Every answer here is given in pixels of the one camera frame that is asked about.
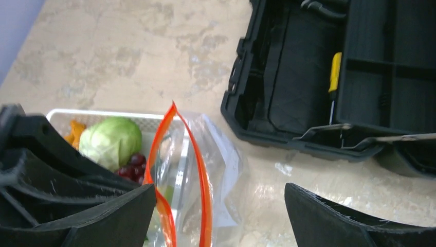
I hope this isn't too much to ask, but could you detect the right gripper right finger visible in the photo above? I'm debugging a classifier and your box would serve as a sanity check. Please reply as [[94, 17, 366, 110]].
[[284, 183, 435, 246]]

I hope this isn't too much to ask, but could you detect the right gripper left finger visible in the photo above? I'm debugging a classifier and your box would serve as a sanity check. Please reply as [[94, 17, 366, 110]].
[[1, 104, 156, 246]]

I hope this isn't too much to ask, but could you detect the purple grape bunch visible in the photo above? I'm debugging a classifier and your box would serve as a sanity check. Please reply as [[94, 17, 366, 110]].
[[115, 153, 147, 184]]

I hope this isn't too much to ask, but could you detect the clear zip top bag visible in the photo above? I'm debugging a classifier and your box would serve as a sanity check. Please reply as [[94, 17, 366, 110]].
[[144, 104, 249, 246]]

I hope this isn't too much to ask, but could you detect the green cabbage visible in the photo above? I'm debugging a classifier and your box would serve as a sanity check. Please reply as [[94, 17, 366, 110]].
[[79, 117, 142, 172]]

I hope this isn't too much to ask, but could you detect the white plastic basket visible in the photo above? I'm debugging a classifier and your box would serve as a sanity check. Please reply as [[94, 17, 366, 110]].
[[46, 109, 195, 192]]

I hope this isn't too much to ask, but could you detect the black open toolbox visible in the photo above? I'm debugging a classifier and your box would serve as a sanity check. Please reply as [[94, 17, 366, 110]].
[[221, 1, 435, 179]]

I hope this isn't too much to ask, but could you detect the yellow handled screwdriver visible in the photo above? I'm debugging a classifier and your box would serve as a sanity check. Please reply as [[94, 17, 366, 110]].
[[328, 52, 342, 125]]

